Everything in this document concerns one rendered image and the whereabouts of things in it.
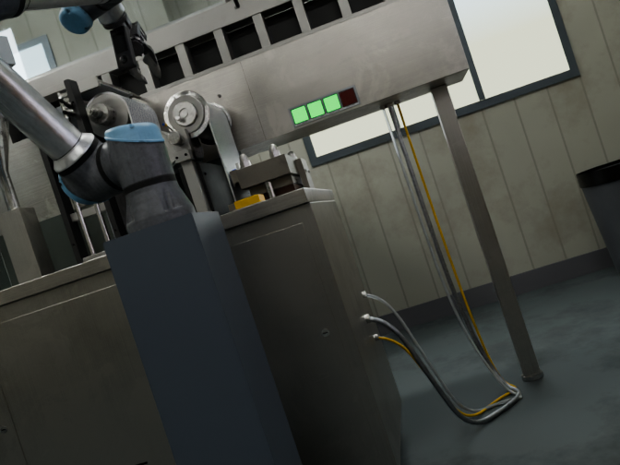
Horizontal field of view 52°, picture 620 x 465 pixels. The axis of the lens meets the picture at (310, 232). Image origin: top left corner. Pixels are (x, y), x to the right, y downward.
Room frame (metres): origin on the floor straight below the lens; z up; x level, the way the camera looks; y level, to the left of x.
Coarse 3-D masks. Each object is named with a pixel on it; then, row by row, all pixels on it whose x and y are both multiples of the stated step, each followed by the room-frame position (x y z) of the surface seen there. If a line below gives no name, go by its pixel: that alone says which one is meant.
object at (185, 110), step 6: (180, 102) 1.94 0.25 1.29; (186, 102) 1.94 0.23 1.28; (174, 108) 1.94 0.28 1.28; (180, 108) 1.94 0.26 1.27; (186, 108) 1.94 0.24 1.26; (192, 108) 1.94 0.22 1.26; (174, 114) 1.94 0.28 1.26; (180, 114) 1.95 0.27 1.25; (186, 114) 1.94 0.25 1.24; (192, 114) 1.94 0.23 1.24; (174, 120) 1.95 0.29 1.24; (186, 120) 1.94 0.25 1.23; (192, 120) 1.94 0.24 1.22
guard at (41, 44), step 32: (128, 0) 2.23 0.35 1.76; (160, 0) 2.25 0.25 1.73; (192, 0) 2.26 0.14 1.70; (224, 0) 2.28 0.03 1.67; (0, 32) 2.25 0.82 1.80; (32, 32) 2.27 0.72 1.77; (64, 32) 2.29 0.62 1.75; (96, 32) 2.31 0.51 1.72; (32, 64) 2.36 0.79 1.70; (64, 64) 2.38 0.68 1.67
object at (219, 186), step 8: (200, 168) 1.96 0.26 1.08; (208, 168) 2.03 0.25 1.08; (216, 168) 2.13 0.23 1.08; (184, 176) 1.97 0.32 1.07; (200, 176) 1.96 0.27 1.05; (208, 176) 2.00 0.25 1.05; (216, 176) 2.10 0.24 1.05; (224, 176) 2.20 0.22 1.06; (184, 184) 1.97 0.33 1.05; (208, 184) 1.98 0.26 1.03; (216, 184) 2.07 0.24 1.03; (224, 184) 2.17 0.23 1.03; (208, 192) 1.96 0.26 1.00; (216, 192) 2.04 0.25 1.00; (224, 192) 2.13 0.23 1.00; (192, 200) 1.97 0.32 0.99; (216, 200) 2.01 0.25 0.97; (224, 200) 2.10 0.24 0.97; (232, 200) 2.20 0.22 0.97; (216, 208) 1.98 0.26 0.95; (224, 208) 2.07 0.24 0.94
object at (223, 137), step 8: (216, 128) 2.00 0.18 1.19; (224, 128) 2.11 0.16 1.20; (216, 136) 1.97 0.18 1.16; (224, 136) 2.08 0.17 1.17; (216, 144) 1.96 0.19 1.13; (224, 144) 2.04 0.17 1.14; (232, 144) 2.15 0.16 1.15; (224, 152) 2.01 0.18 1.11; (232, 152) 2.11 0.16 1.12; (224, 160) 1.98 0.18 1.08; (232, 160) 2.08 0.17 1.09; (224, 168) 1.96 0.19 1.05; (232, 168) 2.04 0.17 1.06
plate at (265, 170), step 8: (272, 160) 1.89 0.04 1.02; (280, 160) 1.88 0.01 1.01; (288, 160) 1.91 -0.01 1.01; (248, 168) 1.90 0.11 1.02; (256, 168) 1.89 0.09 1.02; (264, 168) 1.89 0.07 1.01; (272, 168) 1.89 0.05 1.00; (280, 168) 1.88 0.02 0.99; (288, 168) 1.88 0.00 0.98; (296, 168) 2.02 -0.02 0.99; (240, 176) 1.90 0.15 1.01; (248, 176) 1.90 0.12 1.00; (256, 176) 1.90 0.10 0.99; (264, 176) 1.89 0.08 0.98; (272, 176) 1.89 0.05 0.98; (280, 176) 1.91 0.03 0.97; (240, 184) 1.90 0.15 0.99; (248, 184) 1.90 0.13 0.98; (256, 184) 1.90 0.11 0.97
